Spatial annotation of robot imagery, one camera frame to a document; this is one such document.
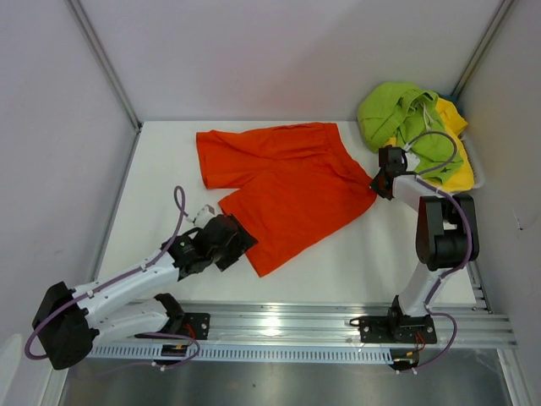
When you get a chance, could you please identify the orange shorts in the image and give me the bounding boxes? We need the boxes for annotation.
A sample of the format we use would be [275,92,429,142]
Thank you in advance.
[196,123,376,277]

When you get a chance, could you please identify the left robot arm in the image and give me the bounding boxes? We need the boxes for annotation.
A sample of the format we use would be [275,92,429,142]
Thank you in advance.
[25,215,258,370]

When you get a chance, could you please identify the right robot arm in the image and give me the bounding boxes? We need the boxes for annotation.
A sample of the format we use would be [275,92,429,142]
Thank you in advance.
[370,146,479,342]

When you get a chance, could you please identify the green shorts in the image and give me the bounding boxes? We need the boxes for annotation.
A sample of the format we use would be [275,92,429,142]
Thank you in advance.
[357,83,465,181]

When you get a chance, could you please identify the yellow shorts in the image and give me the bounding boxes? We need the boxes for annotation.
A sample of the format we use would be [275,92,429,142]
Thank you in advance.
[385,98,474,193]

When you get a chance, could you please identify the white plastic basket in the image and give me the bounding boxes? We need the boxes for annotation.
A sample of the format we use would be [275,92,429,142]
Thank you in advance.
[385,129,483,193]

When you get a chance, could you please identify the teal cloth in basket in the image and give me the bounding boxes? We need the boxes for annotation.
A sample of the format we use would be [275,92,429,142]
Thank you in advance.
[439,93,459,105]

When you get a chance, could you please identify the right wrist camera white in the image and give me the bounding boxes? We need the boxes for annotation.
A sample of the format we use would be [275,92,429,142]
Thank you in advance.
[402,143,421,173]

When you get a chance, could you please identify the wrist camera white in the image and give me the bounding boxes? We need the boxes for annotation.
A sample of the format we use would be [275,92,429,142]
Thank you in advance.
[402,143,421,173]
[184,205,216,228]

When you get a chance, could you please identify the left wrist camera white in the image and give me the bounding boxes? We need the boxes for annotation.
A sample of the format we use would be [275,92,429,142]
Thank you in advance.
[184,205,216,228]

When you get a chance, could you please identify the aluminium front rail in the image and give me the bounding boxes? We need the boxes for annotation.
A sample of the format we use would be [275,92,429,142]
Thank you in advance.
[57,300,519,350]

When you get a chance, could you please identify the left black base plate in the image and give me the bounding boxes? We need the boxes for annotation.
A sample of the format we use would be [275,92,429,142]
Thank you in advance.
[161,313,210,340]

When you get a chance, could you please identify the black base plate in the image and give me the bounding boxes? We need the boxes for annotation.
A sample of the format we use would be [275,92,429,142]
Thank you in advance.
[161,313,210,340]
[349,315,438,344]

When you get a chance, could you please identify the white slotted cable duct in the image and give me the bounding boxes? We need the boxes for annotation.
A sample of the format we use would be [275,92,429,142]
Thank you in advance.
[90,343,393,365]

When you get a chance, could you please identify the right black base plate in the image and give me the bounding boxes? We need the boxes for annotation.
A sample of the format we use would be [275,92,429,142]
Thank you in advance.
[349,315,438,344]

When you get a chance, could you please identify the right aluminium corner post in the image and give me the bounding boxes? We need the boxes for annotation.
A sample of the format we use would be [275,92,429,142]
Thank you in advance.
[451,0,517,100]

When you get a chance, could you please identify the aluminium corner post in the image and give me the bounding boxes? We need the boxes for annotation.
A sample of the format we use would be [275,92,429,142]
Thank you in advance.
[65,0,142,132]
[451,0,517,100]

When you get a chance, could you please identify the left aluminium corner post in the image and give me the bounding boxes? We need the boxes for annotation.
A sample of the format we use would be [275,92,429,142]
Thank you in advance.
[65,0,142,132]

